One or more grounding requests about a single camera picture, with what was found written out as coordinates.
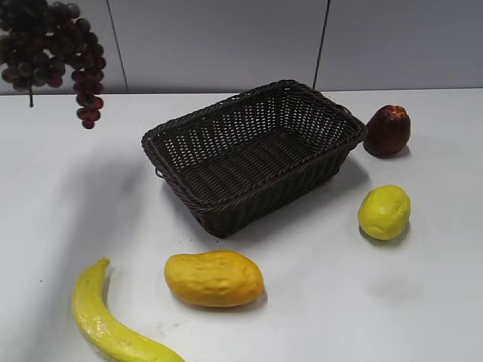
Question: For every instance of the dark purple grape bunch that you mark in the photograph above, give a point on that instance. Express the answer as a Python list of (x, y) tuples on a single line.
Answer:
[(40, 40)]

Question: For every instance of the black woven basket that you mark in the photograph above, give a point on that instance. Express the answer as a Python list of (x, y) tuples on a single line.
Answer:
[(244, 157)]

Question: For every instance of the orange yellow mango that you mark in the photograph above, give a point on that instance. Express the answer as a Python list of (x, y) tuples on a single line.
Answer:
[(216, 279)]

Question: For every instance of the yellow lemon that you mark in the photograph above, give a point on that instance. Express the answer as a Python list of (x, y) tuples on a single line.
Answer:
[(385, 212)]

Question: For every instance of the dark red apple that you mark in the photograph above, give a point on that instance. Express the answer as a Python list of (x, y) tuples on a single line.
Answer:
[(389, 130)]

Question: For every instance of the yellow banana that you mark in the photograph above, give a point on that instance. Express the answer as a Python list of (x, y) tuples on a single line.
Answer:
[(102, 330)]

